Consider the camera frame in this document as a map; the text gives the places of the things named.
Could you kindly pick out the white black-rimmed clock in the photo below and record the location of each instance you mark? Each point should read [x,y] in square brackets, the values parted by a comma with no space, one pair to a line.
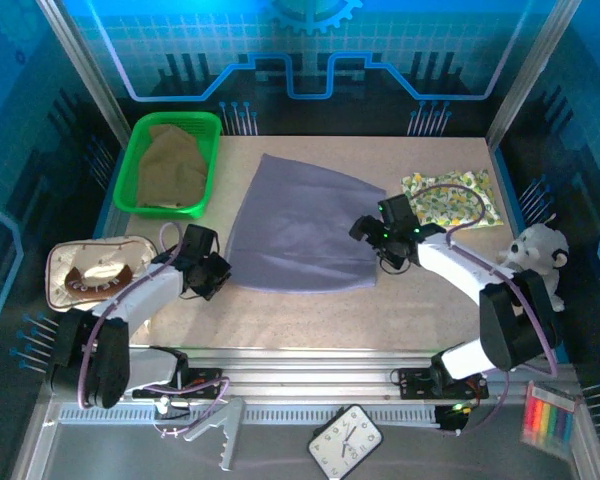
[345,440]

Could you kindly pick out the lavender skirt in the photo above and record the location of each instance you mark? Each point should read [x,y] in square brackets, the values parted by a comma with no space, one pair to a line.
[300,225]

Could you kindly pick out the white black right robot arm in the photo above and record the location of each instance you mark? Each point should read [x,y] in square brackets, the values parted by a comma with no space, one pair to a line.
[455,265]

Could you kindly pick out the coloured marker pack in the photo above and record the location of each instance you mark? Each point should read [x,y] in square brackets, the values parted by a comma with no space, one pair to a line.
[547,420]

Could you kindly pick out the green plastic basket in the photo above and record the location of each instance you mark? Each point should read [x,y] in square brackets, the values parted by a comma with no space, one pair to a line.
[177,212]

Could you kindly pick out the aluminium frame post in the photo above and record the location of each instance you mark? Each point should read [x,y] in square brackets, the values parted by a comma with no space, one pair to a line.
[84,70]
[530,70]

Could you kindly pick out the cream quilted bag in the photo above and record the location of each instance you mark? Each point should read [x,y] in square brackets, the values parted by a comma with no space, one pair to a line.
[105,255]

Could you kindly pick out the grey plush toy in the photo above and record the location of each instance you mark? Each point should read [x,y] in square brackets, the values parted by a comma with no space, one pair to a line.
[540,250]

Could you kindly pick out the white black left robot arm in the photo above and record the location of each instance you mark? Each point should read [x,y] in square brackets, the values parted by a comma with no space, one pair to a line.
[150,295]

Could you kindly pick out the black controller box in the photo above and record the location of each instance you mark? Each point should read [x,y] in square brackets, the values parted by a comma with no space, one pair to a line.
[450,422]

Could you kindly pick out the khaki skirt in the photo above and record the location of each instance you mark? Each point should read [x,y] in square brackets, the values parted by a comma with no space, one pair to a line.
[172,165]

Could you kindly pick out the aluminium frame rail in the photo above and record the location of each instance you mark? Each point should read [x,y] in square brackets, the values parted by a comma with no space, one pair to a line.
[305,370]

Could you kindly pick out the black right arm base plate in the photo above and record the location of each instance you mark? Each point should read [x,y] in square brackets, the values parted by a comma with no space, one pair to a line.
[415,382]

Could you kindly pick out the lemon print skirt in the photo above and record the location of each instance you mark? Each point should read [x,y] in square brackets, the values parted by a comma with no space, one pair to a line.
[445,205]

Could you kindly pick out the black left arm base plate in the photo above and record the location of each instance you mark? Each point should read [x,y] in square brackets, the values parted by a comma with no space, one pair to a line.
[205,377]

